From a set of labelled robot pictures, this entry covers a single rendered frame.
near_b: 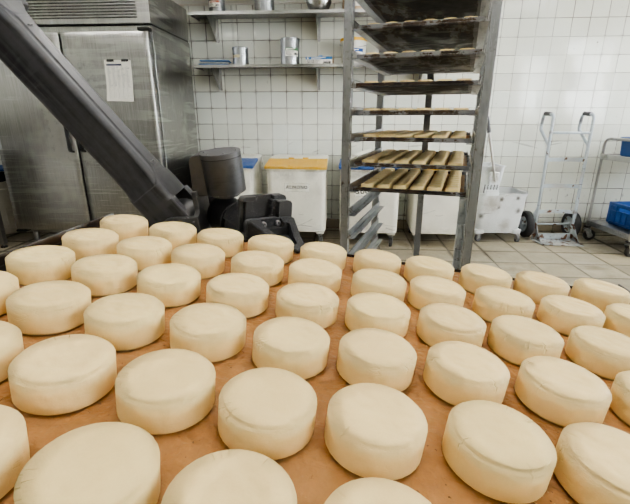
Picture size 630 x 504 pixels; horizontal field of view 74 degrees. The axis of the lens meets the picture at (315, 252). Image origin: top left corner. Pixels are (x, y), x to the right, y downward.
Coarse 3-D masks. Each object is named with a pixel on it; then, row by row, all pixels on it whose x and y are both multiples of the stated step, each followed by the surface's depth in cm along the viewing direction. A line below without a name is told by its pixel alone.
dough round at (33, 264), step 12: (12, 252) 35; (24, 252) 35; (36, 252) 35; (48, 252) 36; (60, 252) 36; (72, 252) 37; (12, 264) 33; (24, 264) 33; (36, 264) 33; (48, 264) 34; (60, 264) 34; (24, 276) 33; (36, 276) 33; (48, 276) 34; (60, 276) 34
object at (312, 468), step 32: (0, 320) 28; (256, 320) 32; (416, 320) 35; (128, 352) 27; (416, 352) 30; (0, 384) 23; (224, 384) 25; (320, 384) 26; (416, 384) 26; (512, 384) 28; (608, 384) 29; (32, 416) 21; (64, 416) 21; (96, 416) 21; (320, 416) 23; (608, 416) 25; (32, 448) 19; (160, 448) 20; (192, 448) 20; (224, 448) 20; (320, 448) 21; (320, 480) 19; (416, 480) 19; (448, 480) 20
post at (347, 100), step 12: (348, 0) 135; (348, 12) 136; (348, 24) 137; (348, 36) 138; (348, 48) 139; (348, 60) 140; (348, 72) 141; (348, 84) 142; (348, 96) 144; (348, 108) 145; (348, 120) 146; (348, 132) 147; (348, 144) 148; (348, 156) 150; (348, 168) 151; (348, 180) 152; (348, 192) 154; (348, 204) 156; (348, 216) 158; (348, 228) 160; (348, 240) 162
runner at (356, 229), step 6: (378, 204) 214; (372, 210) 200; (378, 210) 206; (366, 216) 188; (372, 216) 194; (360, 222) 177; (366, 222) 183; (354, 228) 168; (360, 228) 173; (348, 234) 159; (354, 234) 164
